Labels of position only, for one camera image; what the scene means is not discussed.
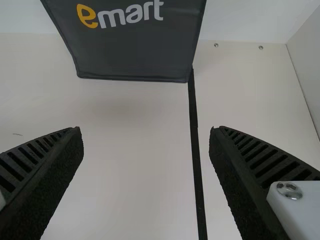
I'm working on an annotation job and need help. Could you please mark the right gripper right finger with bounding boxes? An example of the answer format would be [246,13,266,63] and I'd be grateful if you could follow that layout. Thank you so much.
[209,125,320,240]

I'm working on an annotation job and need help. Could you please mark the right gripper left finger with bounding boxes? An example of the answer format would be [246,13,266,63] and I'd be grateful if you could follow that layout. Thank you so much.
[0,126,85,240]

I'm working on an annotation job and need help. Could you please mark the black strip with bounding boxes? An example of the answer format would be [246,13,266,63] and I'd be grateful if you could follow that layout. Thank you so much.
[186,67,209,240]

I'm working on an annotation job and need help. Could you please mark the dark grey bag with straps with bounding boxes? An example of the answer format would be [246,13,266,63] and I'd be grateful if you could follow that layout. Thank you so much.
[39,0,208,85]

